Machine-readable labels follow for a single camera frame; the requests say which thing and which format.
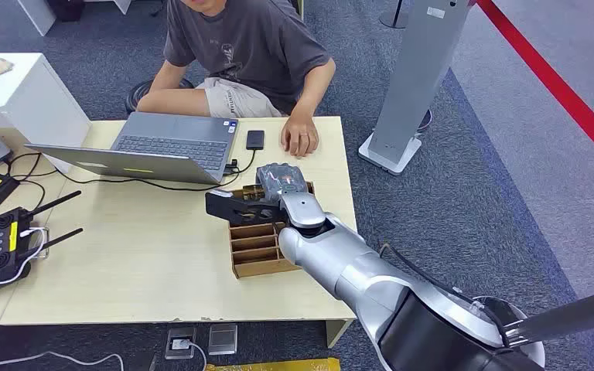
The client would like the person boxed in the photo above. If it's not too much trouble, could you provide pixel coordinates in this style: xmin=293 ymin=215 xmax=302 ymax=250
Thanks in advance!
xmin=137 ymin=0 xmax=337 ymax=158

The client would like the white socket cable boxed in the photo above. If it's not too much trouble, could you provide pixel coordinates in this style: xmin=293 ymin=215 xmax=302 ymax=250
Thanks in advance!
xmin=181 ymin=340 xmax=209 ymax=371

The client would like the floor socket with plug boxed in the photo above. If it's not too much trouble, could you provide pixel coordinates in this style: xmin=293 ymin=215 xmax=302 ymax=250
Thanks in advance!
xmin=164 ymin=326 xmax=198 ymax=360

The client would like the short black device cable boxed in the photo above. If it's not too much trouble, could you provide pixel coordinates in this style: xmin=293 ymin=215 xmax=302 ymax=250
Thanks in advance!
xmin=227 ymin=149 xmax=258 ymax=177

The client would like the white floor cable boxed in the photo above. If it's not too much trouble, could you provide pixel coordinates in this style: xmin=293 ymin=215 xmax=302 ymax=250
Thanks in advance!
xmin=0 ymin=350 xmax=125 ymax=371

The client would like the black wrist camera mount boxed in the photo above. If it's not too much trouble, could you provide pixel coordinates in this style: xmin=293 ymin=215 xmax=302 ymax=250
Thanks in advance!
xmin=204 ymin=188 xmax=290 ymax=227

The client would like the dark grey metal bar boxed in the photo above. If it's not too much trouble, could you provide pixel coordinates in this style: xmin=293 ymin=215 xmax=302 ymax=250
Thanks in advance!
xmin=504 ymin=285 xmax=594 ymax=349

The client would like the black remote controller with antennas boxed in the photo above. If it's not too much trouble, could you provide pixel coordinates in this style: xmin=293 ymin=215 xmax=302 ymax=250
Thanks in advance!
xmin=0 ymin=190 xmax=84 ymax=301

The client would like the long black desk cable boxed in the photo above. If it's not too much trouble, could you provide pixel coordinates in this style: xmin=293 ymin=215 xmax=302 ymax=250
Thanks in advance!
xmin=5 ymin=151 xmax=241 ymax=193

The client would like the wooden slotted card holder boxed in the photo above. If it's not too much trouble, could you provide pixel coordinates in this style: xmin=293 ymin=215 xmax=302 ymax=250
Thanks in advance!
xmin=227 ymin=182 xmax=316 ymax=280

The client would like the white controller cable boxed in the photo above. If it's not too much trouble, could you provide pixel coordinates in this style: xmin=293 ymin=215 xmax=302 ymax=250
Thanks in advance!
xmin=0 ymin=227 xmax=50 ymax=286

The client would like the grey laptop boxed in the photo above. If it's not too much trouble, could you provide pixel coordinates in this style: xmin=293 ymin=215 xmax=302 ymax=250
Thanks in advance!
xmin=24 ymin=111 xmax=240 ymax=186

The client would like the white cabinet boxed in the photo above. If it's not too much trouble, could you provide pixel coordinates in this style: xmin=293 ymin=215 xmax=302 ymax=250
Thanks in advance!
xmin=0 ymin=53 xmax=93 ymax=173

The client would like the white furniture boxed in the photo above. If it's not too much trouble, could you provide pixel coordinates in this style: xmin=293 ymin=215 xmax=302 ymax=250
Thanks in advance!
xmin=17 ymin=0 xmax=133 ymax=37

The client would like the grey floor socket cover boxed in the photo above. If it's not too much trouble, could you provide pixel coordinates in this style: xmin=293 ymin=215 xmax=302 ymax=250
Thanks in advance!
xmin=207 ymin=323 xmax=238 ymax=356

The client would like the grey pillar stand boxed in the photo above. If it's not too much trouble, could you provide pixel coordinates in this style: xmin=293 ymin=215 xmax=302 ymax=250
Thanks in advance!
xmin=358 ymin=0 xmax=476 ymax=177

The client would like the black pole with round base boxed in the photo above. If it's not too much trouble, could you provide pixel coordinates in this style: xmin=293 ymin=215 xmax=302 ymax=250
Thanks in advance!
xmin=378 ymin=0 xmax=410 ymax=29

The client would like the person's left hand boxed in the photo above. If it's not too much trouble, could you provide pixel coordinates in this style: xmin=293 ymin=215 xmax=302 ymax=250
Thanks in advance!
xmin=280 ymin=113 xmax=320 ymax=158

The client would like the yellow strip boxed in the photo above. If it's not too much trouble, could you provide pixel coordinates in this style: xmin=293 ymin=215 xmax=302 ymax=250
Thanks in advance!
xmin=205 ymin=357 xmax=342 ymax=371

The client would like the black round coil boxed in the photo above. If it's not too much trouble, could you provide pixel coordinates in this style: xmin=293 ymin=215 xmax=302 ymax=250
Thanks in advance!
xmin=125 ymin=77 xmax=196 ymax=114

